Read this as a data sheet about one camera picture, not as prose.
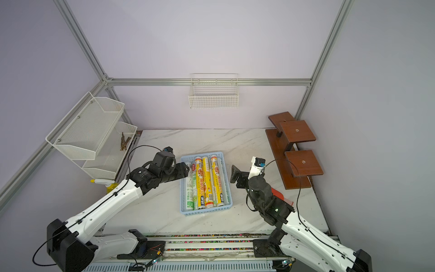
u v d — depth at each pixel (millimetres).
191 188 888
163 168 592
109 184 784
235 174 662
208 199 815
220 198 817
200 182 860
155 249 728
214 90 959
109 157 922
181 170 689
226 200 839
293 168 822
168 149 712
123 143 954
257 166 605
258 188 513
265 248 737
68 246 370
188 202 837
